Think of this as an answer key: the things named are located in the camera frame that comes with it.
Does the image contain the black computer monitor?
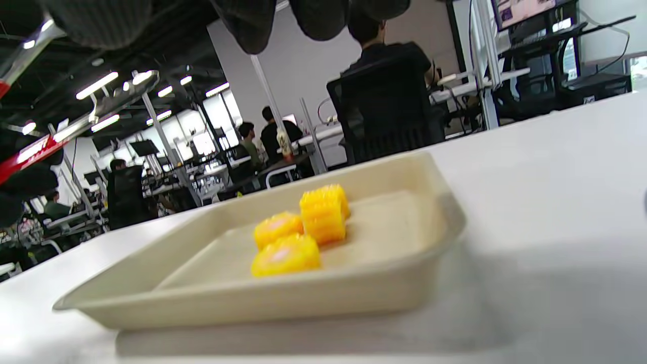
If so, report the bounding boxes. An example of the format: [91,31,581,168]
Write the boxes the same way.
[491,0,562,32]

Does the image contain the black high-back chair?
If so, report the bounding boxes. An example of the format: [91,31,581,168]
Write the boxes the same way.
[105,164,152,231]

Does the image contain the black mesh office chair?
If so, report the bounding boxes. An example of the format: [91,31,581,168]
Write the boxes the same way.
[326,53,446,165]

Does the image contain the white desk leg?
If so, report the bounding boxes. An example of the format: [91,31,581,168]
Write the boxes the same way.
[468,0,503,129]

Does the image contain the yellow corn chunk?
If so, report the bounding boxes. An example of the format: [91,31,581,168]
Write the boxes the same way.
[250,233,322,278]
[253,211,305,251]
[299,200,347,247]
[302,184,351,220]

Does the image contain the beige plastic tray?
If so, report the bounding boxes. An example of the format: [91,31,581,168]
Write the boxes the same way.
[53,151,467,332]

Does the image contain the person's right hand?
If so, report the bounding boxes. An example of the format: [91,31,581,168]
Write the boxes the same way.
[38,0,411,55]

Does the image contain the person's left hand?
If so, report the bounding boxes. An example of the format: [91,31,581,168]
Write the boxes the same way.
[0,162,59,228]

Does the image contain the row of ceiling lights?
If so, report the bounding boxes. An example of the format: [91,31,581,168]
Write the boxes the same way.
[20,18,230,134]

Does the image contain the white utility cart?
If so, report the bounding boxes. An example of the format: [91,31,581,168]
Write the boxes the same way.
[255,152,316,175]

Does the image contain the red-handled steel kitchen tongs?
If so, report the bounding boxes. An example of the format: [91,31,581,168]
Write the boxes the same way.
[0,20,161,185]

